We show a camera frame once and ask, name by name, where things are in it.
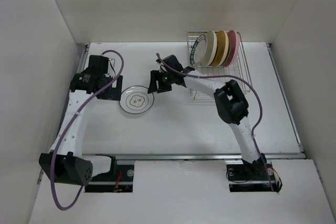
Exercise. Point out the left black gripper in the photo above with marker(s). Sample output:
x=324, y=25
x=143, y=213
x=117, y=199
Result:
x=154, y=86

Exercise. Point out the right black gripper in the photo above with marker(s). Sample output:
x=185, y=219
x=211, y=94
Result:
x=110, y=93

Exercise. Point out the white plate green rim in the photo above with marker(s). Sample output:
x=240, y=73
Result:
x=198, y=50

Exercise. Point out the cream white plate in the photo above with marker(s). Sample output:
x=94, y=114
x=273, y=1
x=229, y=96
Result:
x=211, y=47

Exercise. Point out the yellow plate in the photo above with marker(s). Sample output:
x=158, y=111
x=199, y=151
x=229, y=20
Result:
x=222, y=48

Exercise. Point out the pink plate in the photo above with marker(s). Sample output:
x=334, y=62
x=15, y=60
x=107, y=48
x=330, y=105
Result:
x=234, y=40

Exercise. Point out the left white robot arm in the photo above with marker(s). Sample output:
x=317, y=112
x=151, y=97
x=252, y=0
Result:
x=65, y=163

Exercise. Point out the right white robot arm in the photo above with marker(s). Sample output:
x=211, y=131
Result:
x=231, y=104

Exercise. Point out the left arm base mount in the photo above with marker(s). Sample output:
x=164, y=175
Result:
x=119, y=178

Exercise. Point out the metal wire dish rack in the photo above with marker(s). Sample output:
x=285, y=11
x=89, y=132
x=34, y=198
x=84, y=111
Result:
x=238, y=67

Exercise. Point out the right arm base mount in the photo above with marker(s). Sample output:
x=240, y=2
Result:
x=263, y=180

